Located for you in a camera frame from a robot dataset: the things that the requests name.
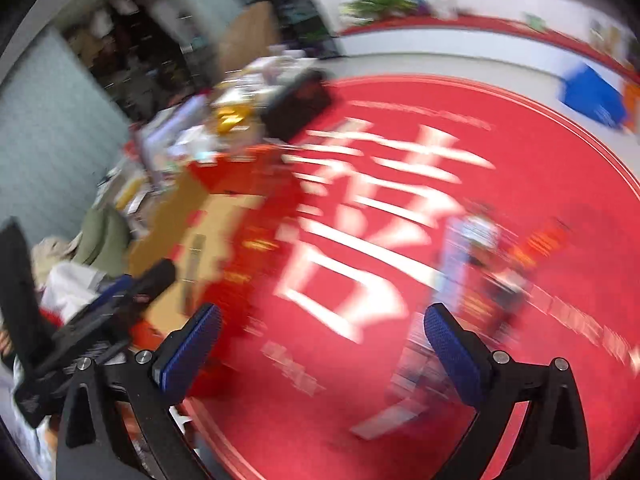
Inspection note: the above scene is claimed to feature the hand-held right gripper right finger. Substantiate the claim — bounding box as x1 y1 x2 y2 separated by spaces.
423 303 601 480

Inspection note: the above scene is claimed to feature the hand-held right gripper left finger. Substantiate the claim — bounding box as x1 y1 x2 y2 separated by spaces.
55 303 222 480

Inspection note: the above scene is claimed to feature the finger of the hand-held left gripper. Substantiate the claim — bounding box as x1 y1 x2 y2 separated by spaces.
89 259 177 322

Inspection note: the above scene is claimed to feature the brown and red cardboard box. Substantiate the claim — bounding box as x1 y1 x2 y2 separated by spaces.
127 142 311 401

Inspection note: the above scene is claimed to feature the light blue pen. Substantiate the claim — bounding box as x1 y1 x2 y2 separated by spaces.
405 212 503 366

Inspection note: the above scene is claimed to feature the white fringed cloth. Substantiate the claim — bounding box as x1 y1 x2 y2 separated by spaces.
40 260 116 321

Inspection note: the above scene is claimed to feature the beige cloth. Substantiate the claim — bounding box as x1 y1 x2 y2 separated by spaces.
30 237 76 271

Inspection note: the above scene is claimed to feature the grey-green curtain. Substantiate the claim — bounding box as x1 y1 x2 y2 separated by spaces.
0 25 131 261

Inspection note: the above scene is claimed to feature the gold lid glass jar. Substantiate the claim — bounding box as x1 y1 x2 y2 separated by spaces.
212 105 251 136

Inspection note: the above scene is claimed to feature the black radio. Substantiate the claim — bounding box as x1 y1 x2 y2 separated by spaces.
260 67 336 143

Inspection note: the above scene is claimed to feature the beige shell chair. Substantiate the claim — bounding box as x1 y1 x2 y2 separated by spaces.
217 2 283 78

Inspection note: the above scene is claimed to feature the blue plastic bag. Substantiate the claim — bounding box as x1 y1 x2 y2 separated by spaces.
557 62 631 128

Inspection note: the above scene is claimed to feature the green potted plant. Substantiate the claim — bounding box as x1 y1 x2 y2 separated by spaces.
340 0 418 23

